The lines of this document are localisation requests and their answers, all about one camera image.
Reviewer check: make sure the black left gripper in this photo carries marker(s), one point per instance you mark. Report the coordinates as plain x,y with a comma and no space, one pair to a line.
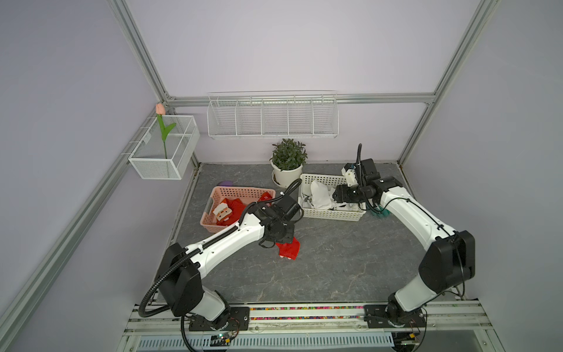
288,237

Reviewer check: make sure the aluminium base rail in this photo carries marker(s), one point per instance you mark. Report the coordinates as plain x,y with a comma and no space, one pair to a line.
325,317

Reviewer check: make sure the white mesh wall box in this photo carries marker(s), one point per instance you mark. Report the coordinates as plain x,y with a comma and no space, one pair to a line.
148,159

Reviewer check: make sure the pink perforated plastic basket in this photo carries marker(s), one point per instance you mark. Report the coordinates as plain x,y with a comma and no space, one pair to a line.
246,194

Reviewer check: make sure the white perforated plastic basket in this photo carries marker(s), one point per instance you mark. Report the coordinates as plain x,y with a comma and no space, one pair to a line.
341,211

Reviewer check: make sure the white wire wall shelf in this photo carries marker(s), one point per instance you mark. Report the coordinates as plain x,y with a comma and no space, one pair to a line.
273,114

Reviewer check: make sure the green white garden glove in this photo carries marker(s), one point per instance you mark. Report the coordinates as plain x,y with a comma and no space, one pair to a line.
379,212

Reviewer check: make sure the plain red sock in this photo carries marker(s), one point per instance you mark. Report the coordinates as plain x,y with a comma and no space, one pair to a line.
289,250

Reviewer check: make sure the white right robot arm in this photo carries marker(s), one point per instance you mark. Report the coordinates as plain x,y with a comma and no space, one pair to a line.
450,255

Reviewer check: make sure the green potted plant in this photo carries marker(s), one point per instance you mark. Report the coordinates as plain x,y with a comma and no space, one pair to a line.
289,154

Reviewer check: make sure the white sock two black stripes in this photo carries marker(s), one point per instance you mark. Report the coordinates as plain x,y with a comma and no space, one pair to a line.
321,196

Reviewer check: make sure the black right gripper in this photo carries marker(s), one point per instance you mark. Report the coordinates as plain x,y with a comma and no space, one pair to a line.
341,196

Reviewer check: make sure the pink artificial tulip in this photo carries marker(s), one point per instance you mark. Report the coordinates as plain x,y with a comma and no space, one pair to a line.
164,129

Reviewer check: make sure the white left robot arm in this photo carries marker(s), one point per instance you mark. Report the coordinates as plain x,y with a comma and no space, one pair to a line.
178,283

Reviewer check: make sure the red santa sock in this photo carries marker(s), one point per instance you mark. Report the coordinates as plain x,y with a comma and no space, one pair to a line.
222,211

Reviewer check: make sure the white plant pot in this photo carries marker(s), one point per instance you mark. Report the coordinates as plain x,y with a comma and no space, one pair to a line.
284,178

